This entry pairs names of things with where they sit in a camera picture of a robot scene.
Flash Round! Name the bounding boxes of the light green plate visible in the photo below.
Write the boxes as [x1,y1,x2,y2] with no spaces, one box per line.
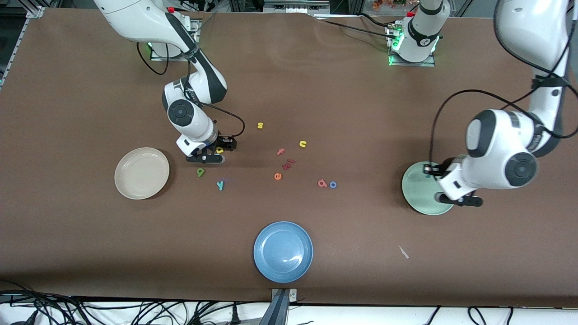
[401,161,455,216]

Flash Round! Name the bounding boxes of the beige brown plate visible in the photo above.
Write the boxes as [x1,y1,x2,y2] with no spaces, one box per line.
[114,147,170,200]

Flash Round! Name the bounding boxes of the brown table cover sheet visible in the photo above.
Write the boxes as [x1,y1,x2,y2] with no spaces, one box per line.
[0,7,578,308]

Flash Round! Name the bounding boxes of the blue plate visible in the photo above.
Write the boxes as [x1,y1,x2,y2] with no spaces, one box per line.
[253,221,314,283]

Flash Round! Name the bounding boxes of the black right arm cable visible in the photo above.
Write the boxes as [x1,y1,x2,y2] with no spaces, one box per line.
[137,43,246,137]

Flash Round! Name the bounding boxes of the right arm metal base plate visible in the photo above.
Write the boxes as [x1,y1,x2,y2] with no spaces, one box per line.
[150,18,200,62]

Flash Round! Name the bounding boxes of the silver metal bracket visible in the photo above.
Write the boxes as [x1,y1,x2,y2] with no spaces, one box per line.
[263,0,331,15]

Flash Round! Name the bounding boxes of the black cable on table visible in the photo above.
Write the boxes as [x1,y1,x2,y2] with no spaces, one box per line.
[312,13,398,39]

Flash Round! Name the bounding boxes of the grey metal camera stand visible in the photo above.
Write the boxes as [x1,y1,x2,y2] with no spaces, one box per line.
[260,288,298,325]

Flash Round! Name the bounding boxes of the aluminium frame rail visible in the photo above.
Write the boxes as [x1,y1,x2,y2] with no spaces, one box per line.
[0,5,46,88]

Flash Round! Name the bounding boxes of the tangled black floor cables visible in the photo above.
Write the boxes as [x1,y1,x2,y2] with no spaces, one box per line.
[0,280,271,325]

